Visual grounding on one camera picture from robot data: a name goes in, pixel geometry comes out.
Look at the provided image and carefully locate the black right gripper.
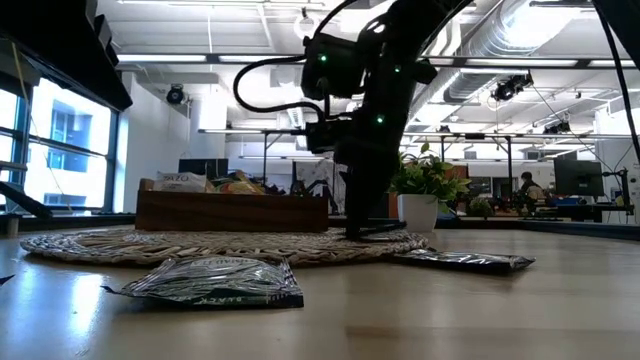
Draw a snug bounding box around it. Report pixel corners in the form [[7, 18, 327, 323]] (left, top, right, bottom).
[[333, 119, 402, 241]]

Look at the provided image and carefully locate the white orange tea packet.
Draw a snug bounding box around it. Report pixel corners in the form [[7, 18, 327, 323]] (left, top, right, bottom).
[[152, 171, 209, 195]]

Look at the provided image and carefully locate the small green potted plant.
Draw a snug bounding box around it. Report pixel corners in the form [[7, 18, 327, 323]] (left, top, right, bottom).
[[389, 142, 471, 234]]

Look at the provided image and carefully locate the small background plant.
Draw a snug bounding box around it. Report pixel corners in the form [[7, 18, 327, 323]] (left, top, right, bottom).
[[467, 197, 496, 219]]

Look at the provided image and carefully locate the wooden three-slot organizer box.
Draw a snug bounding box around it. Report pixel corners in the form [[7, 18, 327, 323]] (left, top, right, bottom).
[[134, 178, 330, 234]]

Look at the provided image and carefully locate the black computer monitor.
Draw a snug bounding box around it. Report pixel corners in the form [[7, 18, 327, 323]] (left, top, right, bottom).
[[178, 158, 230, 181], [553, 158, 605, 198]]

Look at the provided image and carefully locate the round woven placemat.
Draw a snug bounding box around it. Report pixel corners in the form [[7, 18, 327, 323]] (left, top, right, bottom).
[[19, 227, 430, 266]]

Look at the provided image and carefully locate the person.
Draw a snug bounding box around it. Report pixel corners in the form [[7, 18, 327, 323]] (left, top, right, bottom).
[[518, 171, 547, 202]]

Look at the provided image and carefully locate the black ceiling-mounted device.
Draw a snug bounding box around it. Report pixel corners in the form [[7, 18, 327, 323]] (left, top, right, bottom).
[[492, 72, 534, 104]]

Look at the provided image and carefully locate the black metal gantry frame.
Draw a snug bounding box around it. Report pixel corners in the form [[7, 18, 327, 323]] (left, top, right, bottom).
[[399, 130, 636, 169]]

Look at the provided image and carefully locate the silver ventilation duct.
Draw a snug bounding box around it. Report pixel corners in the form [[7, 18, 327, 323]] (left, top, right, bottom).
[[414, 0, 596, 106]]

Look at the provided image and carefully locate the round black ceiling camera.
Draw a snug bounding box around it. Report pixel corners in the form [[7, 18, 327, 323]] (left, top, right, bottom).
[[165, 83, 187, 106]]

